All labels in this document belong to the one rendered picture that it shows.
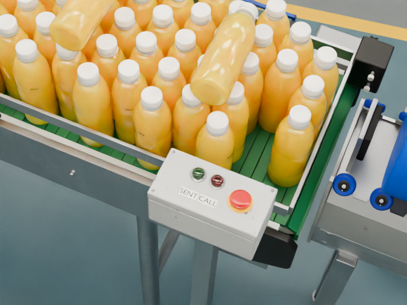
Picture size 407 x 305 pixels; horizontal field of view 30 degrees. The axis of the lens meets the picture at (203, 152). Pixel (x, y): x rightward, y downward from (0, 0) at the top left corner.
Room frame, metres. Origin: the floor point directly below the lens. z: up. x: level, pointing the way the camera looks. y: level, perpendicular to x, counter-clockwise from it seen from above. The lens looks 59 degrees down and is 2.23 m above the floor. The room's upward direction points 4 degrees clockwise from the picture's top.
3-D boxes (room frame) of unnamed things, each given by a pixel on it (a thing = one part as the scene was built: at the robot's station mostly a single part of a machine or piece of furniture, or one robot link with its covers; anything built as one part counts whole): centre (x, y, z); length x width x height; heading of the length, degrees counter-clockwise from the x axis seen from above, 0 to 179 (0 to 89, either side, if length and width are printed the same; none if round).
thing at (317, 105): (0.85, -0.19, 1.00); 0.07 x 0.07 x 0.20
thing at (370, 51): (1.02, -0.34, 0.95); 0.10 x 0.07 x 0.10; 160
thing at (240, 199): (0.60, -0.07, 1.11); 0.04 x 0.04 x 0.01
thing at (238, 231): (0.61, -0.02, 1.05); 0.20 x 0.10 x 0.10; 70
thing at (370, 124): (0.82, -0.31, 0.99); 0.10 x 0.02 x 0.12; 160
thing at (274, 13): (1.03, -0.12, 1.10); 0.04 x 0.04 x 0.02
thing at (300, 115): (0.77, -0.17, 1.10); 0.04 x 0.04 x 0.02
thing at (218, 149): (0.75, -0.02, 1.00); 0.07 x 0.07 x 0.20
